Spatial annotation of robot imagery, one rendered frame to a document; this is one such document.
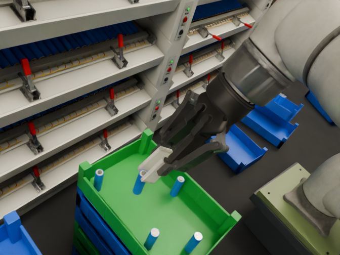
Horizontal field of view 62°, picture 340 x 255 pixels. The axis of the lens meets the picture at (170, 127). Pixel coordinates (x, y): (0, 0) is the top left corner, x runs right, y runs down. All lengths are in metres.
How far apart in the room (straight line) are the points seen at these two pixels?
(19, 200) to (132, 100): 0.47
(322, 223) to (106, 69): 0.86
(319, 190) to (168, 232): 0.58
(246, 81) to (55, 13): 0.40
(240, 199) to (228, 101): 0.94
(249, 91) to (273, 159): 1.20
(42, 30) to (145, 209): 0.42
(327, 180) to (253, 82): 0.69
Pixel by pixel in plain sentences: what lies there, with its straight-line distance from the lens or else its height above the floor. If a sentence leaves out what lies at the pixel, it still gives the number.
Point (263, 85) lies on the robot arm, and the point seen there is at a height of 0.79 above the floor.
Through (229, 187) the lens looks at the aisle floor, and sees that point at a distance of 1.33.
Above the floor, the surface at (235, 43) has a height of 0.36.
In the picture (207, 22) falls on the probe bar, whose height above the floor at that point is 0.54.
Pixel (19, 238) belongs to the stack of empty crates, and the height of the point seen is 0.41.
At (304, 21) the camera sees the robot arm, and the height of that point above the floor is 0.88.
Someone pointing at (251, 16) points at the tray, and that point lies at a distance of 1.55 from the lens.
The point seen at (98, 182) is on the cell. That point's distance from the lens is 0.64.
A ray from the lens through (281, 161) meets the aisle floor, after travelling 1.61.
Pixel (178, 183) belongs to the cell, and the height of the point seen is 0.46.
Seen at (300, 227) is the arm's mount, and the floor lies 0.22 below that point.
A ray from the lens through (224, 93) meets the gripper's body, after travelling 0.41.
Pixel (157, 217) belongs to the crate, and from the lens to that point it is 0.66.
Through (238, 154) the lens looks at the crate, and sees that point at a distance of 1.48.
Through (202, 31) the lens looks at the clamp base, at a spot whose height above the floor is 0.53.
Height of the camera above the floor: 0.97
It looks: 43 degrees down
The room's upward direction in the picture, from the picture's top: 21 degrees clockwise
